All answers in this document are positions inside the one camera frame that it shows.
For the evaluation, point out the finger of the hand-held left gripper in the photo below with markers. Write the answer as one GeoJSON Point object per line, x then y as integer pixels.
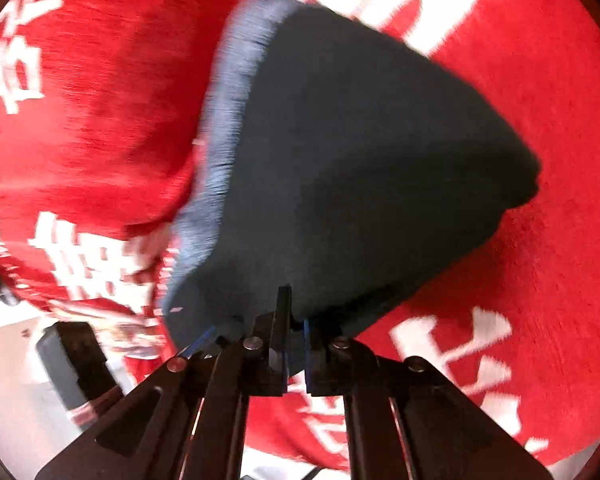
{"type": "Point", "coordinates": [75, 365]}

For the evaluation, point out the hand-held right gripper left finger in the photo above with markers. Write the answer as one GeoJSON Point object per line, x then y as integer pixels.
{"type": "Point", "coordinates": [275, 360]}

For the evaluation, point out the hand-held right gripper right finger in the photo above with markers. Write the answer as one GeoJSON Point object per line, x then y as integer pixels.
{"type": "Point", "coordinates": [320, 365]}

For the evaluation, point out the black pants with blue trim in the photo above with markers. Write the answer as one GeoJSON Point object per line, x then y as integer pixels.
{"type": "Point", "coordinates": [360, 170]}

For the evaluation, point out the red printed blanket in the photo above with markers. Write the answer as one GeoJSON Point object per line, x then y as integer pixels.
{"type": "Point", "coordinates": [530, 310]}

